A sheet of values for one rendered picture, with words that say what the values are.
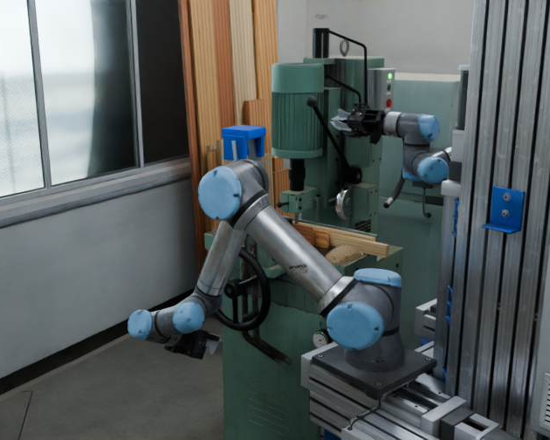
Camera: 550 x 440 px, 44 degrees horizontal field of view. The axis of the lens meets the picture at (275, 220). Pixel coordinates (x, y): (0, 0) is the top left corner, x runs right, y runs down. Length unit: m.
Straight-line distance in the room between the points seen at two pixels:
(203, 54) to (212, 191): 2.31
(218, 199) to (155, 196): 2.27
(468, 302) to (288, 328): 0.84
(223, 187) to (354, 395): 0.62
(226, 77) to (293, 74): 1.80
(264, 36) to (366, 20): 0.79
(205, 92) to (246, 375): 1.79
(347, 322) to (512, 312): 0.38
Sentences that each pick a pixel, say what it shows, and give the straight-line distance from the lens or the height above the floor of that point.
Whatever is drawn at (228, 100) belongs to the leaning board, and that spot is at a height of 1.22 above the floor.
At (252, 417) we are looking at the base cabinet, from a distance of 2.62.
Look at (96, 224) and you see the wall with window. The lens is 3.52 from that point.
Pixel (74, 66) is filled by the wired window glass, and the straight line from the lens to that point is 3.45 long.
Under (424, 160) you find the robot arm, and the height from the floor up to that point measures 1.27.
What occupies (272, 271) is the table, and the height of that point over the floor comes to 0.86.
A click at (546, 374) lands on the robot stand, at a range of 1.57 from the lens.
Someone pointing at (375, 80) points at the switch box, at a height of 1.44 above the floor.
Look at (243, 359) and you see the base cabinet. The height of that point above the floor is 0.45.
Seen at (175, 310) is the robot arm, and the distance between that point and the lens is 1.75.
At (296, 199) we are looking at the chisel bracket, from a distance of 2.32.
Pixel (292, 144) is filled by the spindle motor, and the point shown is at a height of 1.25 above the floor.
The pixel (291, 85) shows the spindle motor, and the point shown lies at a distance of 2.23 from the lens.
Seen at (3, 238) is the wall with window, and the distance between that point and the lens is 3.19.
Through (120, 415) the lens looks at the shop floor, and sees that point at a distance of 3.14.
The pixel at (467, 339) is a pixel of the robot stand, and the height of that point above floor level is 0.90.
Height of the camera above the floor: 1.61
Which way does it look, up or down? 16 degrees down
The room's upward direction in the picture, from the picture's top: straight up
